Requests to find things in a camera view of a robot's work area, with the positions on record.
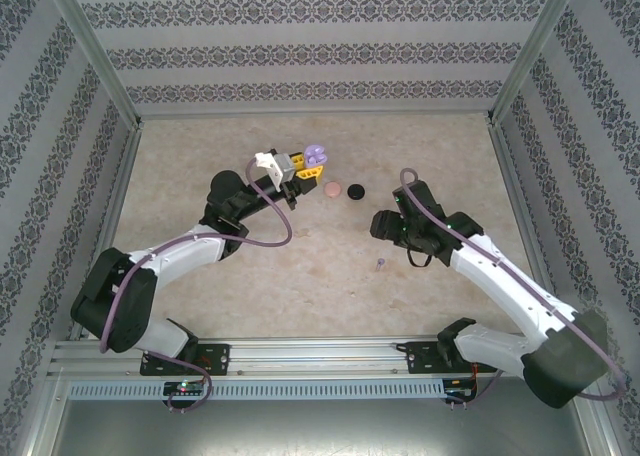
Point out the purple earbud charging case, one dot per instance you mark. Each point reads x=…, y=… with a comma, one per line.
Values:
x=315, y=153

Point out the pink earbud charging case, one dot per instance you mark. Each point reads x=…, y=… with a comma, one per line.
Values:
x=332, y=189

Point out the black earbud charging case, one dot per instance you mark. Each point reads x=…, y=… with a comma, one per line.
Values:
x=356, y=192

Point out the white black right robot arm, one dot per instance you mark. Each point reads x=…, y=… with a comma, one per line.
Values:
x=565, y=371

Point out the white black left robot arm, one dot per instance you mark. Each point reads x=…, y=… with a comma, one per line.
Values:
x=115, y=301

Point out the aluminium table back rail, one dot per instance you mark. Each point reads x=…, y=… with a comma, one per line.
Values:
x=315, y=112

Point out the aluminium table side rail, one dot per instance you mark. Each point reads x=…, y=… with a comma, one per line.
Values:
x=506, y=176
x=121, y=176

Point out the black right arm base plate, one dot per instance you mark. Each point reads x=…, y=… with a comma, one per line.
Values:
x=422, y=358

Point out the aluminium mounting rail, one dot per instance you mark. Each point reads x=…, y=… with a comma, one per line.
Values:
x=315, y=356

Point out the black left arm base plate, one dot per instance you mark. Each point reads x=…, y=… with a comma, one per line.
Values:
x=215, y=358

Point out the aluminium frame post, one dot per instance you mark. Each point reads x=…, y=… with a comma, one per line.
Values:
x=535, y=51
x=95, y=56

